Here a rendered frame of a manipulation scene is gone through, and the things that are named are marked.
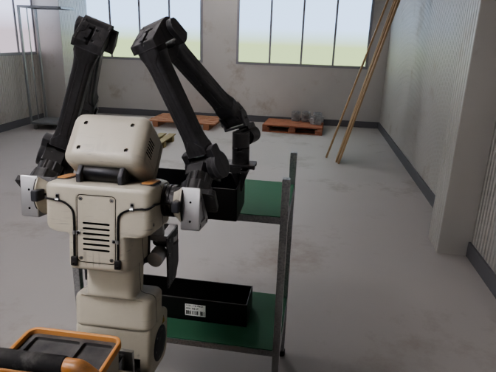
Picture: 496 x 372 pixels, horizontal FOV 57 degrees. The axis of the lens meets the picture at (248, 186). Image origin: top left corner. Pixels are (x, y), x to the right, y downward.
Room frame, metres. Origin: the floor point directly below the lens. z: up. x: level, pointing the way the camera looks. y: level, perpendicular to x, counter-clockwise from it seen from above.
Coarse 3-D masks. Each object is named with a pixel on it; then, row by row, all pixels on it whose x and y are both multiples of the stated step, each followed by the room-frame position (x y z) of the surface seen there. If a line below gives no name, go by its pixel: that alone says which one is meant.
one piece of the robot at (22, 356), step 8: (0, 352) 0.73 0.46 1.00; (8, 352) 0.73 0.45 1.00; (16, 352) 0.73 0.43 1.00; (24, 352) 0.73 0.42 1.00; (32, 352) 0.73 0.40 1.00; (40, 352) 0.74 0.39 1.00; (0, 360) 0.72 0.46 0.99; (8, 360) 0.72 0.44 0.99; (16, 360) 0.72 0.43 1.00; (24, 360) 0.72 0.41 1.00; (32, 360) 0.72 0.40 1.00; (40, 360) 0.72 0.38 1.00; (48, 360) 0.72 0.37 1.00; (56, 360) 0.71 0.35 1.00; (64, 360) 0.72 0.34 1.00; (72, 360) 0.72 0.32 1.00; (80, 360) 0.72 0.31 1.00; (8, 368) 0.72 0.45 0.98; (16, 368) 0.72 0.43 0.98; (24, 368) 0.71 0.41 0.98; (32, 368) 0.71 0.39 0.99; (40, 368) 0.71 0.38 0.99; (48, 368) 0.71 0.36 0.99; (56, 368) 0.70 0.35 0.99; (64, 368) 0.71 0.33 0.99; (72, 368) 0.70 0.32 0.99; (80, 368) 0.71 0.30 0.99; (88, 368) 0.71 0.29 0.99; (96, 368) 0.72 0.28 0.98
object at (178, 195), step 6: (174, 192) 1.11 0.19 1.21; (180, 192) 1.09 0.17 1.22; (174, 198) 1.10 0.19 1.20; (180, 198) 1.08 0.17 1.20; (174, 204) 1.06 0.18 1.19; (180, 204) 1.07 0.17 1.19; (174, 210) 1.06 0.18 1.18; (180, 210) 1.07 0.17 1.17; (180, 216) 1.07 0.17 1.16; (180, 222) 1.08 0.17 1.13
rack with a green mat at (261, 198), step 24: (264, 192) 1.89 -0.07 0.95; (288, 192) 1.60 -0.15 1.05; (240, 216) 1.63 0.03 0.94; (264, 216) 1.62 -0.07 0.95; (288, 216) 1.61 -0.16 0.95; (288, 240) 2.02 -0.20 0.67; (288, 264) 2.02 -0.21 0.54; (288, 288) 2.03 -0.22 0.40; (264, 312) 1.88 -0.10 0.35; (168, 336) 1.68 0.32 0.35; (192, 336) 1.69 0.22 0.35; (216, 336) 1.69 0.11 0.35; (240, 336) 1.70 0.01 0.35; (264, 336) 1.70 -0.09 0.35
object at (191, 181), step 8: (192, 176) 1.16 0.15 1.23; (200, 176) 1.16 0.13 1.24; (208, 176) 1.18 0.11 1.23; (184, 184) 1.15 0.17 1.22; (192, 184) 1.13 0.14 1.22; (200, 184) 1.13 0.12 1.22; (208, 184) 1.15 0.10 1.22; (208, 192) 1.11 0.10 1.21; (208, 200) 1.12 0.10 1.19; (216, 200) 1.13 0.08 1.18; (208, 208) 1.14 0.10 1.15; (216, 208) 1.14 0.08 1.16
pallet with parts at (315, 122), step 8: (296, 112) 8.46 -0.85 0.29; (304, 112) 8.44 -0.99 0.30; (320, 112) 8.49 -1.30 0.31; (272, 120) 8.45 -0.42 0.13; (280, 120) 8.48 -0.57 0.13; (288, 120) 8.51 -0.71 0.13; (296, 120) 8.45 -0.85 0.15; (304, 120) 8.44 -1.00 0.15; (312, 120) 8.20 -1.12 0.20; (320, 120) 8.17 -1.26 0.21; (264, 128) 8.04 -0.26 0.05; (272, 128) 8.33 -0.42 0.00; (280, 128) 8.30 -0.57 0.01; (288, 128) 8.29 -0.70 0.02; (296, 128) 8.25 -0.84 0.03; (312, 128) 7.89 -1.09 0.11; (320, 128) 7.87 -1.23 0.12
